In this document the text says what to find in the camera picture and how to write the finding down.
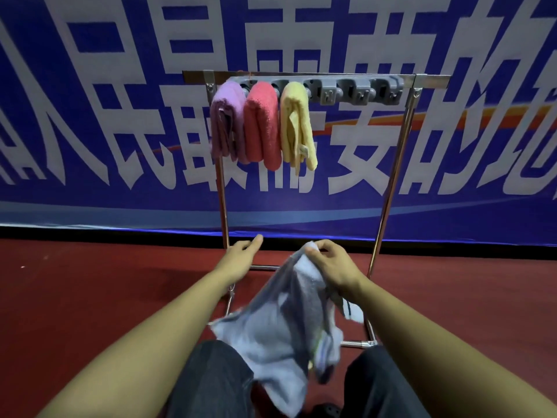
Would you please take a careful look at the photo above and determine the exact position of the black shoe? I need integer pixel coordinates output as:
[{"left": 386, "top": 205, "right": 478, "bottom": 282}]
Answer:
[{"left": 312, "top": 402, "right": 343, "bottom": 418}]

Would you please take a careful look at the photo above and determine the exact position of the purple towel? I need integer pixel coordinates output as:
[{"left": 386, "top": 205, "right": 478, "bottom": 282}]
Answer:
[{"left": 210, "top": 81, "right": 249, "bottom": 163}]

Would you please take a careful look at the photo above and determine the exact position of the person's right forearm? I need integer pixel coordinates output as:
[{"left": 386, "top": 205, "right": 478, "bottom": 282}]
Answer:
[{"left": 348, "top": 276, "right": 557, "bottom": 418}]

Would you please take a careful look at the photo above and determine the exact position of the person's right leg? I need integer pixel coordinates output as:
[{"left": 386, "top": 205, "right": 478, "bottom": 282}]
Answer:
[{"left": 339, "top": 345, "right": 432, "bottom": 418}]

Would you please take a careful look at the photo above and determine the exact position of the yellow towel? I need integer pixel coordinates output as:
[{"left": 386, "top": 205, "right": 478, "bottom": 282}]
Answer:
[{"left": 279, "top": 81, "right": 319, "bottom": 176}]

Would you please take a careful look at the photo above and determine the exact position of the person's left hand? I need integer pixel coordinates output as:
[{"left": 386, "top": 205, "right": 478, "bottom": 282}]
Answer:
[{"left": 216, "top": 234, "right": 264, "bottom": 282}]

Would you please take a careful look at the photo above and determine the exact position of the person's left leg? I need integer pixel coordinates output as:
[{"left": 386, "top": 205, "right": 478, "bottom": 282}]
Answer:
[{"left": 164, "top": 339, "right": 256, "bottom": 418}]

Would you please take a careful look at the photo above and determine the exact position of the person's right hand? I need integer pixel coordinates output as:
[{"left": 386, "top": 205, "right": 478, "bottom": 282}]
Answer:
[{"left": 304, "top": 239, "right": 366, "bottom": 301}]

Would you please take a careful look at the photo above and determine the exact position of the pink towel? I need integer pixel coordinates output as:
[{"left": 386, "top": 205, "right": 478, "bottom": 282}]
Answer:
[{"left": 243, "top": 81, "right": 283, "bottom": 171}]

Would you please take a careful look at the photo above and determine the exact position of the person's left forearm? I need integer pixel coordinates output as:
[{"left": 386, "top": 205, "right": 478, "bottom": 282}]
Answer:
[{"left": 37, "top": 269, "right": 239, "bottom": 418}]

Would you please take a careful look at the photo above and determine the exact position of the grey-blue towel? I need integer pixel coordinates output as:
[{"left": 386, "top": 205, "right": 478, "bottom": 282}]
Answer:
[{"left": 208, "top": 241, "right": 365, "bottom": 418}]

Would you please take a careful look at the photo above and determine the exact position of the blue banner with white characters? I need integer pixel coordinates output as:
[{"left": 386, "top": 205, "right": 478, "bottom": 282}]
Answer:
[{"left": 0, "top": 0, "right": 557, "bottom": 248}]

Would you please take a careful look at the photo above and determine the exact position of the person's leg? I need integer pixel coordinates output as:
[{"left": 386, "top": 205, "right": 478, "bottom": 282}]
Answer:
[
  {"left": 164, "top": 339, "right": 256, "bottom": 418},
  {"left": 339, "top": 345, "right": 432, "bottom": 418}
]

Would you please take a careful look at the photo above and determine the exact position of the metal towel rack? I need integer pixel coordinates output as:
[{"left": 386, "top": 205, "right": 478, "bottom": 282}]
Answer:
[{"left": 182, "top": 70, "right": 451, "bottom": 349}]

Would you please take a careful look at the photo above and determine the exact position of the grey plastic hook holder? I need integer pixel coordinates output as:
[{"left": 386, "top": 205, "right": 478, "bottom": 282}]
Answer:
[{"left": 226, "top": 75, "right": 406, "bottom": 106}]

